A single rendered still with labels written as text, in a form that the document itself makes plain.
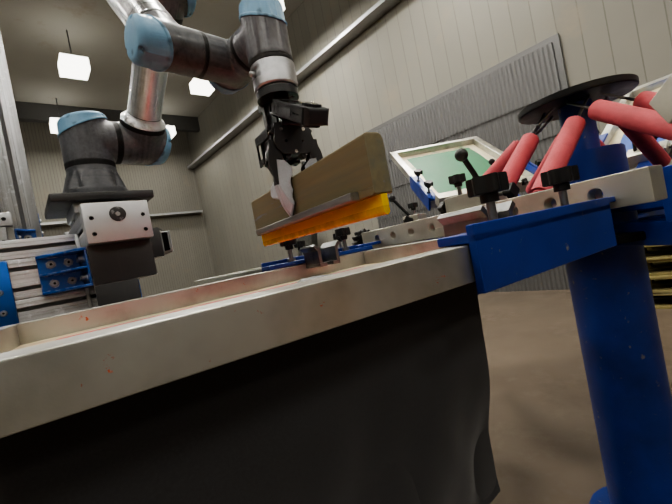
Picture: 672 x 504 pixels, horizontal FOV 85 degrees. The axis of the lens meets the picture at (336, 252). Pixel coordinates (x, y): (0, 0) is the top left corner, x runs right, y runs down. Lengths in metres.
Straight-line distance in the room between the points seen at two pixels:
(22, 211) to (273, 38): 0.88
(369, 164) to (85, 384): 0.34
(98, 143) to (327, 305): 0.97
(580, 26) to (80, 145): 4.94
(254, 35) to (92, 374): 0.57
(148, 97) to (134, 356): 0.97
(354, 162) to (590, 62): 4.80
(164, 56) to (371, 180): 0.41
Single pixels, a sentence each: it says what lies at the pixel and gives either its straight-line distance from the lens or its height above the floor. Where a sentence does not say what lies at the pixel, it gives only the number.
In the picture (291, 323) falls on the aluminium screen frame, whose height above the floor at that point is 0.97.
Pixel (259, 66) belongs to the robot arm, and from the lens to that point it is 0.68.
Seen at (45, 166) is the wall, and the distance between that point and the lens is 12.46.
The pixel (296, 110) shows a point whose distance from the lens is 0.58.
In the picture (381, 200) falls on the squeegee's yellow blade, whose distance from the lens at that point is 0.45.
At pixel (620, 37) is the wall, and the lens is 5.18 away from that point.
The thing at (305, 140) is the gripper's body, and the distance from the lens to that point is 0.64.
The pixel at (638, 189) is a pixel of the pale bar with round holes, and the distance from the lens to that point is 0.68.
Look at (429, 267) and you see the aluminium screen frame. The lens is 0.35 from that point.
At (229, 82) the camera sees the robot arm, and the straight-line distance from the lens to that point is 0.78.
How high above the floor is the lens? 1.01
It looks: 1 degrees down
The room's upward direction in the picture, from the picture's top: 11 degrees counter-clockwise
